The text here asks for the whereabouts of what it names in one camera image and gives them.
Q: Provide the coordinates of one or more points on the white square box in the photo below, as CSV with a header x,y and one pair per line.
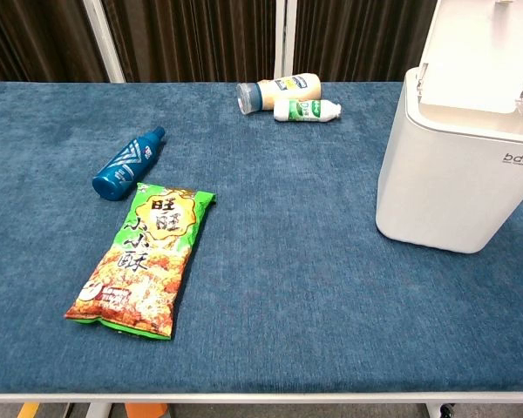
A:
x,y
440,174

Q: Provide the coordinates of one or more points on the blue table cover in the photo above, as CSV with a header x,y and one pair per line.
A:
x,y
287,261

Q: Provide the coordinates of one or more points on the small white green bottle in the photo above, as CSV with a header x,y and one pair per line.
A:
x,y
305,110

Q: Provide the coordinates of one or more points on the cream mayonnaise bottle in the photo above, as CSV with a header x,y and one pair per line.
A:
x,y
287,89

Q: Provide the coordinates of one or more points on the green snack bag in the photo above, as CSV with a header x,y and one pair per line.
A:
x,y
148,261

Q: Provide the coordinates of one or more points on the blue spray bottle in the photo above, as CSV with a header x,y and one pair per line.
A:
x,y
122,167

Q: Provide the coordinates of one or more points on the dark brown curtain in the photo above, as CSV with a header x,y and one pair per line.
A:
x,y
192,39
35,39
357,39

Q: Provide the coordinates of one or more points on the orange object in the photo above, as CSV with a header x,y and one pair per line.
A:
x,y
147,411

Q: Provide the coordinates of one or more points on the white frame post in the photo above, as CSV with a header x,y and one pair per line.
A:
x,y
104,43
283,39

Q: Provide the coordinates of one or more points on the white table frame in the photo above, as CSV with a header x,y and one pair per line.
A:
x,y
261,397

